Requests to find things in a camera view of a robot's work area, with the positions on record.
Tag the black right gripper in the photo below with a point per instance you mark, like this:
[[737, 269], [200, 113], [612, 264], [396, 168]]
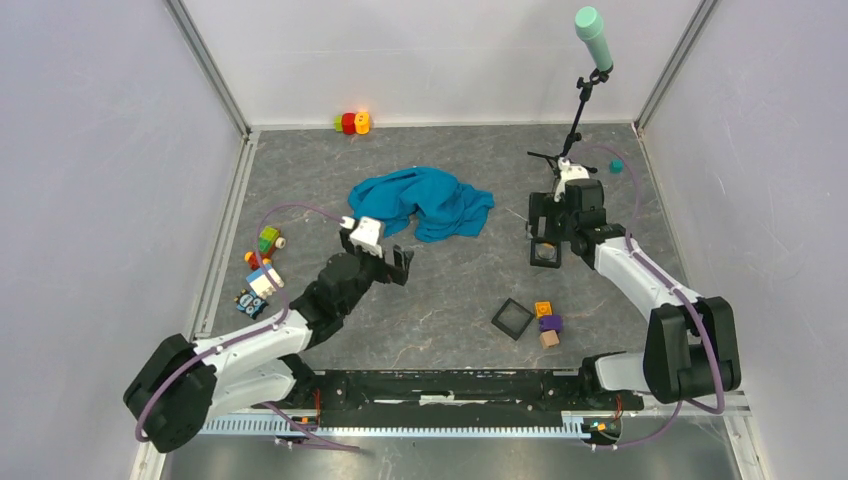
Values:
[[542, 205]]

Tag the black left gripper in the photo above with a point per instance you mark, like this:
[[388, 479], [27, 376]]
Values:
[[387, 272]]

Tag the small white brooch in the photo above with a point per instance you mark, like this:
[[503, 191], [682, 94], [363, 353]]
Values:
[[546, 251]]

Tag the black square frame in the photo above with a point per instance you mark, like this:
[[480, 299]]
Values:
[[536, 262], [512, 319]]

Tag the teal blue cloth garment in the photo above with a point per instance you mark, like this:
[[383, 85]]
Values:
[[441, 205]]

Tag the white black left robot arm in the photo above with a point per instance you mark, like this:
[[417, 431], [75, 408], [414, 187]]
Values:
[[184, 384]]

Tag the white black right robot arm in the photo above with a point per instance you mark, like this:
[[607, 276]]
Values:
[[690, 349]]

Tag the small teal cube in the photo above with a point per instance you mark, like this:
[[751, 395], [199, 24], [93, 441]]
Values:
[[616, 166]]

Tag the colourful toy block train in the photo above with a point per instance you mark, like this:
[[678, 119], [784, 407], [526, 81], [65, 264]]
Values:
[[270, 239]]

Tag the orange toy block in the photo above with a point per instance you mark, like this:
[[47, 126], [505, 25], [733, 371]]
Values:
[[542, 309]]

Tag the purple toy block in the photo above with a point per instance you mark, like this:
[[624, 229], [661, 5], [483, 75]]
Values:
[[551, 322]]

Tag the black tripod microphone stand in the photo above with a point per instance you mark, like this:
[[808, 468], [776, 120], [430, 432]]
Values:
[[585, 86]]

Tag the green red orange toy stack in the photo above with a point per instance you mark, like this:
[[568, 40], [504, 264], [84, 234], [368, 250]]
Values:
[[353, 123]]

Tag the tan wooden cube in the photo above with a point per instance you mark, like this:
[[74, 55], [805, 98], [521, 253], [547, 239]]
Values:
[[549, 339]]

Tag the mint green microphone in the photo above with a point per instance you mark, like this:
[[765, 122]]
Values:
[[589, 27]]

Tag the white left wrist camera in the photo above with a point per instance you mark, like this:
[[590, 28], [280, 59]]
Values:
[[366, 232]]

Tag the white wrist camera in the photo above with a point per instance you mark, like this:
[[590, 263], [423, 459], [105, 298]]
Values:
[[570, 175], [366, 232]]

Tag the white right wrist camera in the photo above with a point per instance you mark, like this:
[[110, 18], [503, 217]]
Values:
[[570, 175]]

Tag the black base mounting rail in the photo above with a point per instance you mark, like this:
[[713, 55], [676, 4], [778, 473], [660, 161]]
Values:
[[452, 398]]

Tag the white slotted cable duct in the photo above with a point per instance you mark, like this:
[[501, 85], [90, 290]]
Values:
[[270, 424]]

